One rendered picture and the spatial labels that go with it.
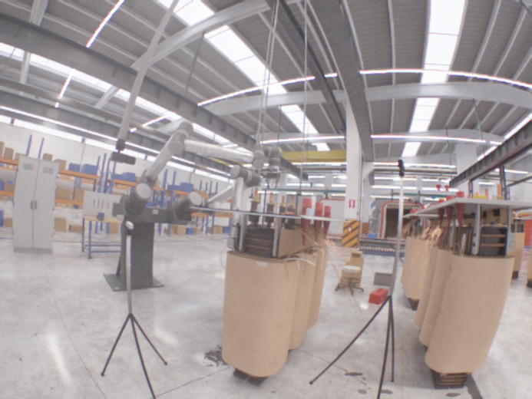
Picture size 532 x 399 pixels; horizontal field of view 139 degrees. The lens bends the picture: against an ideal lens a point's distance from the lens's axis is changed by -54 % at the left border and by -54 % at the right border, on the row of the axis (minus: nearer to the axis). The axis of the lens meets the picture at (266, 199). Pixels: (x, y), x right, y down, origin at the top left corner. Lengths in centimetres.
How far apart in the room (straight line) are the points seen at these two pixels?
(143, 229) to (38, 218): 279
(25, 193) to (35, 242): 102
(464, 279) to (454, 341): 49
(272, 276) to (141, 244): 256
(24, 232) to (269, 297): 499
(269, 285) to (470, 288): 144
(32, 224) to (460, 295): 630
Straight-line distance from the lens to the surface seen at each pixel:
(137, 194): 242
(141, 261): 360
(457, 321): 191
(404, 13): 1145
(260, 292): 136
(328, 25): 442
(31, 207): 534
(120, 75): 762
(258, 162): 189
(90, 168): 892
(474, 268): 180
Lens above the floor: 135
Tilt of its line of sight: 4 degrees up
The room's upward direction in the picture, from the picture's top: 5 degrees clockwise
